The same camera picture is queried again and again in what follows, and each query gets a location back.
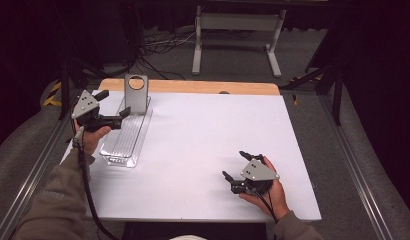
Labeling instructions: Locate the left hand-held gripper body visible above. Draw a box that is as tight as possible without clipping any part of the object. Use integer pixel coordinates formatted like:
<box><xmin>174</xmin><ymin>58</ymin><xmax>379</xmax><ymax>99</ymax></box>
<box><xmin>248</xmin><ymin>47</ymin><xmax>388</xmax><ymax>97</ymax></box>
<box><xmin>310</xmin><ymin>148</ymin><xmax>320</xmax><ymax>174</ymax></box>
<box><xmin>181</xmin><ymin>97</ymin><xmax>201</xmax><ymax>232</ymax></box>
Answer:
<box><xmin>71</xmin><ymin>89</ymin><xmax>124</xmax><ymax>133</ymax></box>

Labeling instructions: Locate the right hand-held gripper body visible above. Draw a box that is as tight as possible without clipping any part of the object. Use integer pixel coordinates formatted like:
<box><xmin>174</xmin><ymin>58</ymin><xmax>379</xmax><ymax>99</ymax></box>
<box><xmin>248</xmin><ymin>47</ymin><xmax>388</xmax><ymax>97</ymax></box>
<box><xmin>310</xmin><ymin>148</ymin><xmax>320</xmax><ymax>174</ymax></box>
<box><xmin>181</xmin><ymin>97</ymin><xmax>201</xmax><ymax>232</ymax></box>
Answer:
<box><xmin>230</xmin><ymin>153</ymin><xmax>281</xmax><ymax>197</ymax></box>

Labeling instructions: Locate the silver device with ring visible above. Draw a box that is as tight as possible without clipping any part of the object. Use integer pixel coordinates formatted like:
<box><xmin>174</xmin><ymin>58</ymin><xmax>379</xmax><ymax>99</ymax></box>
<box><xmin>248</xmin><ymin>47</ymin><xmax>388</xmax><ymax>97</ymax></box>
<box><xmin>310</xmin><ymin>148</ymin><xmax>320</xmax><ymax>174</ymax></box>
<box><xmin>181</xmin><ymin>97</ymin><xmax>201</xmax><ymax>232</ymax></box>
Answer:
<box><xmin>123</xmin><ymin>73</ymin><xmax>150</xmax><ymax>115</ymax></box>

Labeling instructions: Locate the clear plastic packaging tray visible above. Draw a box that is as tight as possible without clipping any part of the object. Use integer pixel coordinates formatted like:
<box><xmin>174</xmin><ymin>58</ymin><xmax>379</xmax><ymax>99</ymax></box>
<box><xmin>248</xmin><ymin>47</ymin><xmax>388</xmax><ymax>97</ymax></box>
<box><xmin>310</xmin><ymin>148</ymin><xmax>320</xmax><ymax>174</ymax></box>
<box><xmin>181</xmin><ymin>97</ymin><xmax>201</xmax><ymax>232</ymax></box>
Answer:
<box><xmin>99</xmin><ymin>94</ymin><xmax>154</xmax><ymax>169</ymax></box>

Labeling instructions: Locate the person's right hand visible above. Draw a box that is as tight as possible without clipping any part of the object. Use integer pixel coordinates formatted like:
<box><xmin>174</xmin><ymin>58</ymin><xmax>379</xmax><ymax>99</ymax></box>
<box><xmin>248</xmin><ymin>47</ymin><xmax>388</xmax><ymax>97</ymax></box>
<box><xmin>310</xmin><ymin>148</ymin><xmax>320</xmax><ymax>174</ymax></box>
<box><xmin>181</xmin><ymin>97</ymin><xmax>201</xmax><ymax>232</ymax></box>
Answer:
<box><xmin>238</xmin><ymin>156</ymin><xmax>291</xmax><ymax>221</ymax></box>

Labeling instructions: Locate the person's left hand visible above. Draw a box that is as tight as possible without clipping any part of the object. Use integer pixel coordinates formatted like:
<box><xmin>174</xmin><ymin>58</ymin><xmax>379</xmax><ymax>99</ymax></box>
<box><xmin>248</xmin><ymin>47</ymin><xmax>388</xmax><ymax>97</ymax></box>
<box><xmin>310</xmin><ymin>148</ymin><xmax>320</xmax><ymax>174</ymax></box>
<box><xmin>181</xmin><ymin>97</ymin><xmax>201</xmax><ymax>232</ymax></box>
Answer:
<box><xmin>73</xmin><ymin>119</ymin><xmax>113</xmax><ymax>156</ymax></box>

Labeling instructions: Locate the black metal stand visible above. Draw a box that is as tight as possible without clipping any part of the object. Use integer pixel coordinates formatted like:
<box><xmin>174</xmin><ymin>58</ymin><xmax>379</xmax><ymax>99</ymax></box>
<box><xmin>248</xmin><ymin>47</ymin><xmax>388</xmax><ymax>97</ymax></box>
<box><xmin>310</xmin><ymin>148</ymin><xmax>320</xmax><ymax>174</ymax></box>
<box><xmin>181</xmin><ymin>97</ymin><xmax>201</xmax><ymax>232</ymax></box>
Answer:
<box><xmin>57</xmin><ymin>58</ymin><xmax>106</xmax><ymax>121</ymax></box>
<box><xmin>281</xmin><ymin>61</ymin><xmax>346</xmax><ymax>127</ymax></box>

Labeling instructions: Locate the yellow black floor tape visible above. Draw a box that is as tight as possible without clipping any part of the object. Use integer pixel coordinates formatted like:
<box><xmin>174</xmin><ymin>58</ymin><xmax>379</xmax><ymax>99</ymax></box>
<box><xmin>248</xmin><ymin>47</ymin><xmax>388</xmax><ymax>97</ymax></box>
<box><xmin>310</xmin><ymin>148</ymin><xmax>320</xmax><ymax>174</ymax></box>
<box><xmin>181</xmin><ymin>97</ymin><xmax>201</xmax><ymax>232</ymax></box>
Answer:
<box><xmin>42</xmin><ymin>81</ymin><xmax>66</xmax><ymax>108</ymax></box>

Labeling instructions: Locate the white board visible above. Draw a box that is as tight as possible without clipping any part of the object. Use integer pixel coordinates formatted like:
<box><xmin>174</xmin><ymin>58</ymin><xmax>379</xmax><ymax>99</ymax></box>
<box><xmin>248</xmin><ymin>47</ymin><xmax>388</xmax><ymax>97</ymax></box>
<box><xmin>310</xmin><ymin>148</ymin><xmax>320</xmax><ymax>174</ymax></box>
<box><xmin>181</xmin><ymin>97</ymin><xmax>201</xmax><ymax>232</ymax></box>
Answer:
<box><xmin>59</xmin><ymin>89</ymin><xmax>322</xmax><ymax>223</ymax></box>

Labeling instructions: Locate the white round object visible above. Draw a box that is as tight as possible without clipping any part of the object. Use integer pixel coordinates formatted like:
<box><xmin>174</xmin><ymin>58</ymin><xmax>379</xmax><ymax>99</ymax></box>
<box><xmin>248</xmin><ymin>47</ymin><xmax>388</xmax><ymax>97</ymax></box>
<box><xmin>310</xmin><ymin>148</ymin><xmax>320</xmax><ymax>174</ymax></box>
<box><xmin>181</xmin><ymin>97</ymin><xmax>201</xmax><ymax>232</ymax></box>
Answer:
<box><xmin>168</xmin><ymin>234</ymin><xmax>209</xmax><ymax>240</ymax></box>

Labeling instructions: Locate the wooden table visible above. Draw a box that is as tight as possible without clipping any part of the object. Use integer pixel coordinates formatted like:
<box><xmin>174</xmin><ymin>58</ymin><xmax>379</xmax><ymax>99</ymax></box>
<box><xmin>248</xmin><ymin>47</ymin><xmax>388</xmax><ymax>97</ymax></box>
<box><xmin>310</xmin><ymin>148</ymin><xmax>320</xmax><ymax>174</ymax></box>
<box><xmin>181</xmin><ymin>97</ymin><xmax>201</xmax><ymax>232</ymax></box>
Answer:
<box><xmin>97</xmin><ymin>78</ymin><xmax>281</xmax><ymax>96</ymax></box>

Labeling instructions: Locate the white metal stand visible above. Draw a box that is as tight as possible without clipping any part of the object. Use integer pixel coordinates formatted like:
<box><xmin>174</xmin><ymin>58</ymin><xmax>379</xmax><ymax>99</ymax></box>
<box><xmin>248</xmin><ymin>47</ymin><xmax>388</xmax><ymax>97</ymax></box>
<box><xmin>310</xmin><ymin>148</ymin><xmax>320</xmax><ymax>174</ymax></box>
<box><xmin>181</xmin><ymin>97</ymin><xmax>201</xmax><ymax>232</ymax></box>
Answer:
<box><xmin>191</xmin><ymin>4</ymin><xmax>287</xmax><ymax>79</ymax></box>

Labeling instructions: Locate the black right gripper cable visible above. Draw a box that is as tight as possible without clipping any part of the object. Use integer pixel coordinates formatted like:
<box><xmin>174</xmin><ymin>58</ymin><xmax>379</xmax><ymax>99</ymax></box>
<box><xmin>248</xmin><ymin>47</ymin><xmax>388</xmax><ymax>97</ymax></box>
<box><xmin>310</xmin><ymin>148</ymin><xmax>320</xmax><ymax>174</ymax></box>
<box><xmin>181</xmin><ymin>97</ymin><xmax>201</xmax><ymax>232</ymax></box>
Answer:
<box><xmin>252</xmin><ymin>189</ymin><xmax>281</xmax><ymax>225</ymax></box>

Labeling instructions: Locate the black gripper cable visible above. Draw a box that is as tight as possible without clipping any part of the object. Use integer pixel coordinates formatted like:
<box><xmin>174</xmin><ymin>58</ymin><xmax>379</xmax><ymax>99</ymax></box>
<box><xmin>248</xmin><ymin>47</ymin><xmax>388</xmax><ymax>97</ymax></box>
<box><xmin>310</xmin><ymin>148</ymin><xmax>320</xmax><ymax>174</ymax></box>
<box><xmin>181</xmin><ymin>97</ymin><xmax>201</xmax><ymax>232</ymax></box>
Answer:
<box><xmin>252</xmin><ymin>189</ymin><xmax>281</xmax><ymax>225</ymax></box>
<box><xmin>72</xmin><ymin>125</ymin><xmax>121</xmax><ymax>240</ymax></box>

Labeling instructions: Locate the bundle of floor cables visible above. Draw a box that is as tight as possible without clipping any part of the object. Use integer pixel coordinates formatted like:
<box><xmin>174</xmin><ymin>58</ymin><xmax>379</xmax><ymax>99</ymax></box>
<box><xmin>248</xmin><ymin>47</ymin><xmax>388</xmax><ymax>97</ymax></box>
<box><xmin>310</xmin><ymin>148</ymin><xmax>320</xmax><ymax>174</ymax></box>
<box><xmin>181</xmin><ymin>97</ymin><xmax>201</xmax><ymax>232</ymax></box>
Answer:
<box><xmin>137</xmin><ymin>29</ymin><xmax>198</xmax><ymax>81</ymax></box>

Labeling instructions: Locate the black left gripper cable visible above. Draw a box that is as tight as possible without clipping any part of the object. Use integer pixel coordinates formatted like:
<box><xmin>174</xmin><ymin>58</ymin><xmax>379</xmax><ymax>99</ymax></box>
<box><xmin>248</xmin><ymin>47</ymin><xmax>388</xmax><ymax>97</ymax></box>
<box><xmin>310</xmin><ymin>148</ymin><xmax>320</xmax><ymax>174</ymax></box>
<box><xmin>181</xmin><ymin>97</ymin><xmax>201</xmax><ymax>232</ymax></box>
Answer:
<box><xmin>72</xmin><ymin>125</ymin><xmax>121</xmax><ymax>240</ymax></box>

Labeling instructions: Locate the aluminium floor rail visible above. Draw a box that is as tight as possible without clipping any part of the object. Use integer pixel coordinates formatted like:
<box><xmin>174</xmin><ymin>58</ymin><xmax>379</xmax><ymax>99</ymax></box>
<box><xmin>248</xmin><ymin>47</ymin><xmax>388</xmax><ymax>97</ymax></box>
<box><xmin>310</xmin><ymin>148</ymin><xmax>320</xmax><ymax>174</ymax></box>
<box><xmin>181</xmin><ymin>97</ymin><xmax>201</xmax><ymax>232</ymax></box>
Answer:
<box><xmin>0</xmin><ymin>89</ymin><xmax>94</xmax><ymax>240</ymax></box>
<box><xmin>317</xmin><ymin>94</ymin><xmax>396</xmax><ymax>240</ymax></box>

